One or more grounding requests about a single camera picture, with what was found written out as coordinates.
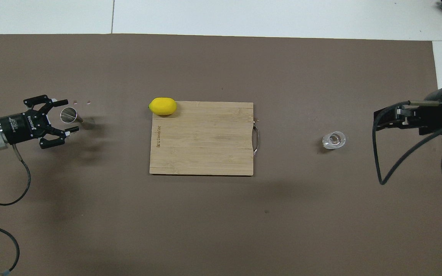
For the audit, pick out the small clear glass cup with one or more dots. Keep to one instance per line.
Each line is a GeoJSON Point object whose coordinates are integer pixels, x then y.
{"type": "Point", "coordinates": [334, 140]}

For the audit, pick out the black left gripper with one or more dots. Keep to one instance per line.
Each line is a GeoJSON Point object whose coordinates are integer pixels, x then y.
{"type": "Point", "coordinates": [19, 126]}

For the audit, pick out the yellow lemon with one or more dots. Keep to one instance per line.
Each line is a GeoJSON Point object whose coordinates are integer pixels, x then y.
{"type": "Point", "coordinates": [162, 106]}

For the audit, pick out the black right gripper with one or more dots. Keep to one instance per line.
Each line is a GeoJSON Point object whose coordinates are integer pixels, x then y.
{"type": "Point", "coordinates": [432, 115]}

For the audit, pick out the brown paper table mat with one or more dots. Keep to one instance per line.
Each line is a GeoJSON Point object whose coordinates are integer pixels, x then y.
{"type": "Point", "coordinates": [205, 230]}

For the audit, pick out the steel double jigger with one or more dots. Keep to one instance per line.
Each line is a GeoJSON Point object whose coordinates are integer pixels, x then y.
{"type": "Point", "coordinates": [68, 115]}

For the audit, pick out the bamboo cutting board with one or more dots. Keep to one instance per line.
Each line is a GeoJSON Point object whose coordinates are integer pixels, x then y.
{"type": "Point", "coordinates": [205, 145]}

